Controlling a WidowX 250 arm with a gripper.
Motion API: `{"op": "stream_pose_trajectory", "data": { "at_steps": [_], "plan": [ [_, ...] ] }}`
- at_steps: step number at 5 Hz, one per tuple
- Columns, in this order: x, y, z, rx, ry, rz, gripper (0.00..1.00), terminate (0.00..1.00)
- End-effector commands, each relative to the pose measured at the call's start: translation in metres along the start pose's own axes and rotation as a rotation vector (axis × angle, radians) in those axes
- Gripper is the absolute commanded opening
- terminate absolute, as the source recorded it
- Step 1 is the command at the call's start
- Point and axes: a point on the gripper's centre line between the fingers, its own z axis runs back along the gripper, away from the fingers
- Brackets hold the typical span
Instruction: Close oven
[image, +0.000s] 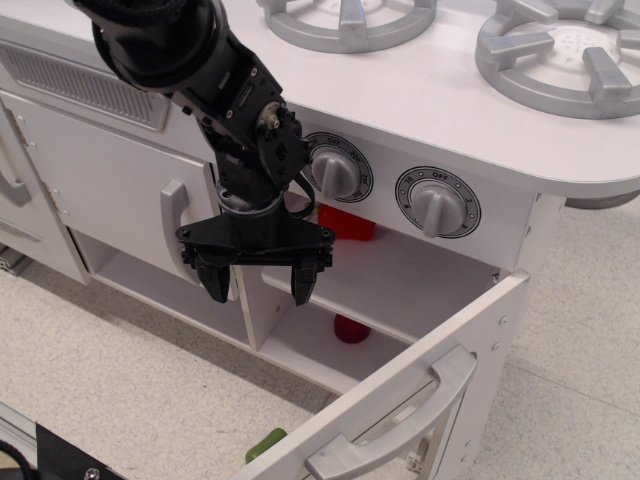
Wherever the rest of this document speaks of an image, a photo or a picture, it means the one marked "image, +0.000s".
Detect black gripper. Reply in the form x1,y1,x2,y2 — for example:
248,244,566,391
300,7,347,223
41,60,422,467
175,206,334,306

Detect white oven door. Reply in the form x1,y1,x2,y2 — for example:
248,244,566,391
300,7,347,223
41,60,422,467
234,270,530,479

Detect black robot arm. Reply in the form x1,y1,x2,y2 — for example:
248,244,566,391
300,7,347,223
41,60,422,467
78,1,335,305

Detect red toy on upper shelf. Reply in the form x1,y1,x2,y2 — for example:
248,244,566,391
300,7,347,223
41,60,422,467
317,204,376,241

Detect red toy on shelf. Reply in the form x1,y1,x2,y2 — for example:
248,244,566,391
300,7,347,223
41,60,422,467
317,204,376,241
333,314,371,344

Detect red toy on lower shelf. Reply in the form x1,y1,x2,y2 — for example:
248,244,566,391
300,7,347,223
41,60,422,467
333,314,371,344

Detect grey left temperature knob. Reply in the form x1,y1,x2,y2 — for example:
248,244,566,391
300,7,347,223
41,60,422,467
311,150,360,199

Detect green toy bell pepper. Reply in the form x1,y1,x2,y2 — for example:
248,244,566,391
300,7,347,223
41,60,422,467
244,428,287,464

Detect white cabinet door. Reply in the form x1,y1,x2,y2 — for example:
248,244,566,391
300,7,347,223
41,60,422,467
1,93,218,278

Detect grey right timer knob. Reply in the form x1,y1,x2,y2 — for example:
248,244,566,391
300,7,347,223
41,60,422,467
410,182,466,238

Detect white toy kitchen stove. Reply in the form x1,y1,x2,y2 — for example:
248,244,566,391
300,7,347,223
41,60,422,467
1,1,639,479

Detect grey vent grille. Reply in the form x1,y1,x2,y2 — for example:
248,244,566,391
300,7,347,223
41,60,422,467
1,42,169,131

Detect grey left stove burner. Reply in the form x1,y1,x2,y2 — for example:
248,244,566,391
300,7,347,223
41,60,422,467
258,0,437,54

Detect grey stove burner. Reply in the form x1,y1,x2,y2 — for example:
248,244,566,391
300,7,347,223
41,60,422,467
258,0,437,54
475,1,639,120

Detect grey right stove burner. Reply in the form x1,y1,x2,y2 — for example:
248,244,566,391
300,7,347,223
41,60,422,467
475,1,639,120

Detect grey cabinet door handle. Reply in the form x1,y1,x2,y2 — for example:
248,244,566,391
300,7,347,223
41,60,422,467
160,179,201,286

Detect grey oven door handle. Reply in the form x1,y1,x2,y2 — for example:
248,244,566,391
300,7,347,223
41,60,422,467
305,346,477,479

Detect grey far left handle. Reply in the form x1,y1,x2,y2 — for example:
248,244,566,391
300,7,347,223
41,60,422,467
1,106,31,207

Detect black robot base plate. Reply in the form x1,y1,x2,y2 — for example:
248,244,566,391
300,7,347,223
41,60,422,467
36,424,124,480

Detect aluminium frame rail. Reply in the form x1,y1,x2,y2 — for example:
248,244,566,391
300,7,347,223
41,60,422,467
0,402,38,468

